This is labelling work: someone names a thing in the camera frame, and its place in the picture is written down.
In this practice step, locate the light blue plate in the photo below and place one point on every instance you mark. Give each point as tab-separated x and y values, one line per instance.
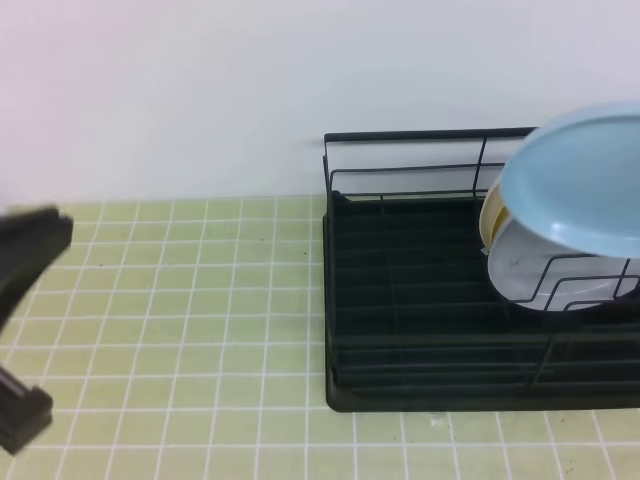
575	180

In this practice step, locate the black wire dish rack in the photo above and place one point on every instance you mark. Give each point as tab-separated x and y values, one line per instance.
413	321

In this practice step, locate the grey white plate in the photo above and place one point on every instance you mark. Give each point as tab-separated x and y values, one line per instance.
540	275

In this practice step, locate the yellow plate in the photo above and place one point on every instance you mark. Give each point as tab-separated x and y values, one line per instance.
502	222

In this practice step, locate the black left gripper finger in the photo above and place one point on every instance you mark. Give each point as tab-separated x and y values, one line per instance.
30	243
25	413

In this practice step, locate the cream plate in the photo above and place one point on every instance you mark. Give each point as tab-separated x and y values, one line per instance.
492	214

